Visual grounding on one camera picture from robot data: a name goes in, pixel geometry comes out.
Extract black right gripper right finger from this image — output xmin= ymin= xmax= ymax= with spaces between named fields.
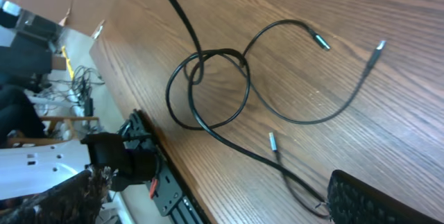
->
xmin=327 ymin=170 xmax=441 ymax=224

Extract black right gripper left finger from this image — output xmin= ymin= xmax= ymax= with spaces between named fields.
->
xmin=1 ymin=166 xmax=118 ymax=224

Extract thin black cable silver plugs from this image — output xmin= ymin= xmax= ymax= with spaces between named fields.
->
xmin=243 ymin=19 xmax=386 ymax=125

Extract black USB cable bundle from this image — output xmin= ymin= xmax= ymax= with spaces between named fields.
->
xmin=148 ymin=0 xmax=330 ymax=220

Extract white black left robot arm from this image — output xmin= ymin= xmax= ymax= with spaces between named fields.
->
xmin=1 ymin=132 xmax=157 ymax=200

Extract wooden chair in background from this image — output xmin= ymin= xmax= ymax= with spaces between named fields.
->
xmin=6 ymin=116 xmax=100 ymax=148

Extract person in dark clothing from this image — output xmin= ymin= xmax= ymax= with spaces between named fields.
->
xmin=1 ymin=46 xmax=53 ymax=148

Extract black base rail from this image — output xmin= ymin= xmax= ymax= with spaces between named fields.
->
xmin=119 ymin=110 xmax=210 ymax=224

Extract background cable clutter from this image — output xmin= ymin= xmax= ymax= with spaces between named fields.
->
xmin=29 ymin=65 xmax=105 ymax=117

